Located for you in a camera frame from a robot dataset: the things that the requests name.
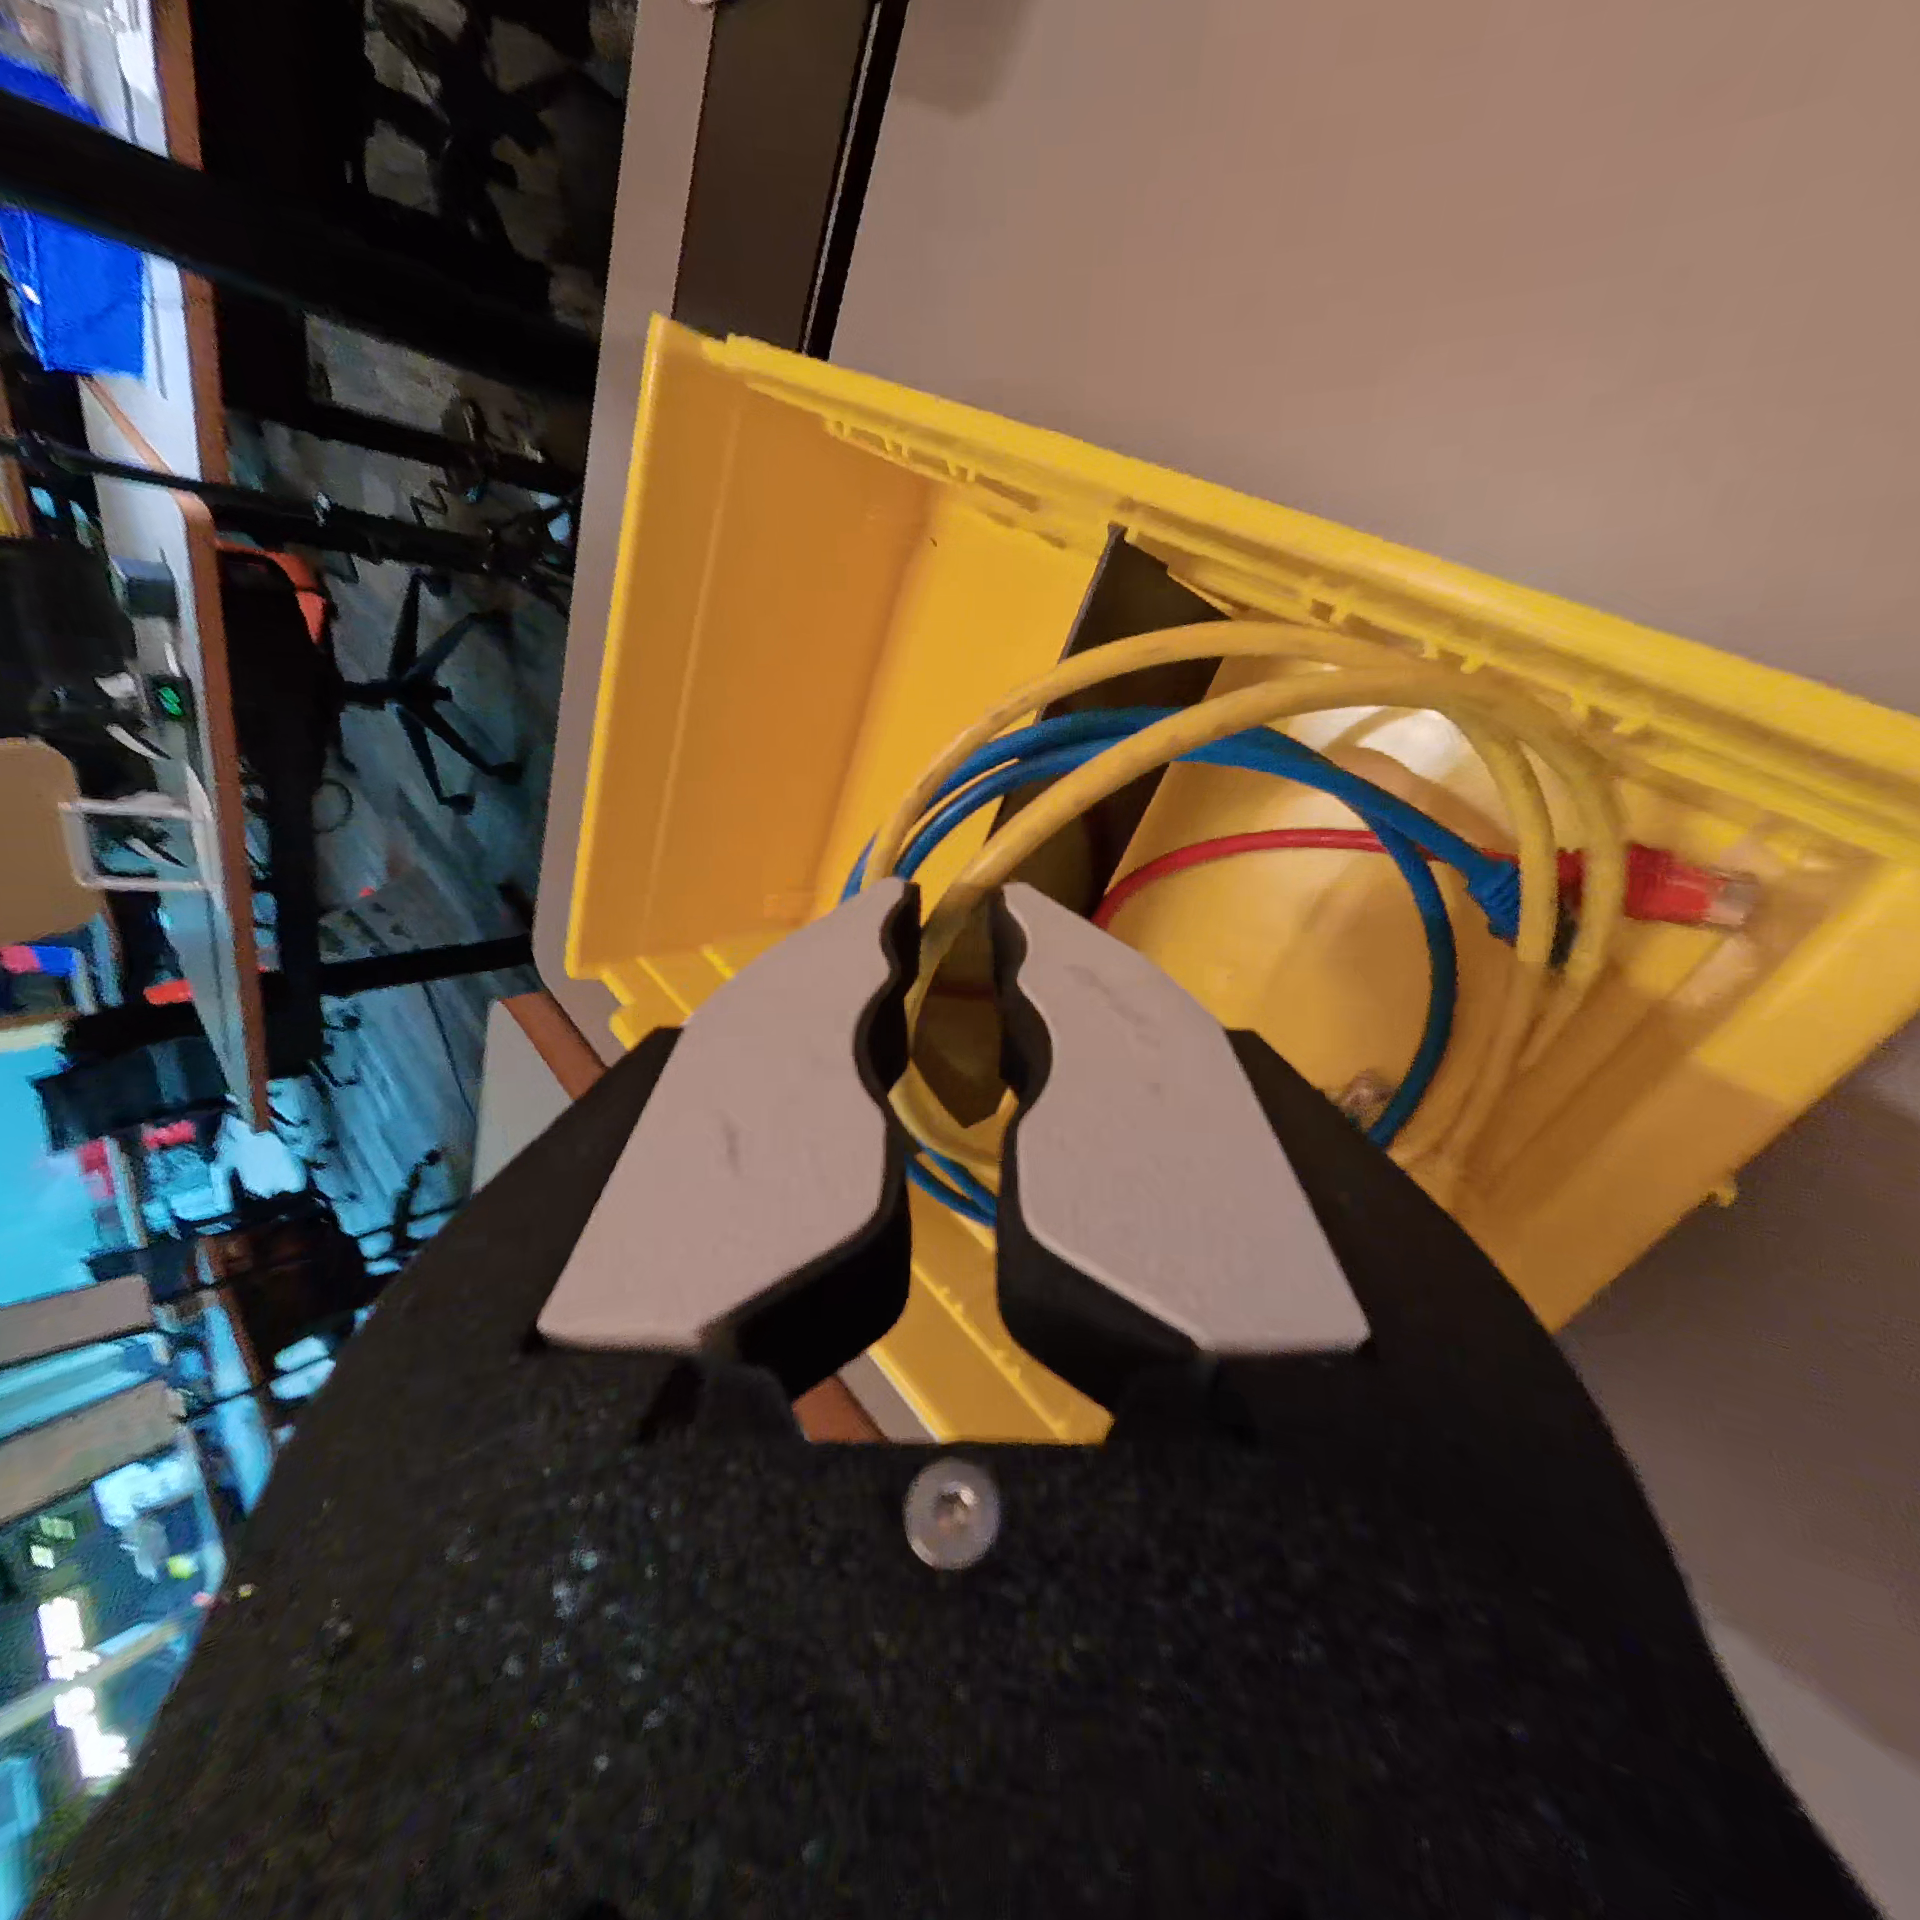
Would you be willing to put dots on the long wooden table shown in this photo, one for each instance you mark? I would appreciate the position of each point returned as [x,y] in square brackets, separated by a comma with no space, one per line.
[194,837]

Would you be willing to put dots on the yellow plastic bin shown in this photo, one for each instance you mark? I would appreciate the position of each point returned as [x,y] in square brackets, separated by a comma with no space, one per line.
[748,678]

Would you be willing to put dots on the black orange chair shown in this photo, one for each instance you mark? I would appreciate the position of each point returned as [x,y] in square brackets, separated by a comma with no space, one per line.
[282,627]

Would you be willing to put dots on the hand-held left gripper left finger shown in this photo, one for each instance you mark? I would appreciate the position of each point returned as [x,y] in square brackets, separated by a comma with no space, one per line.
[748,1171]

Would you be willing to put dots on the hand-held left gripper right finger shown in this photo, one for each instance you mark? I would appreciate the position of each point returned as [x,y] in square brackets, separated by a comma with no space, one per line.
[1155,1171]

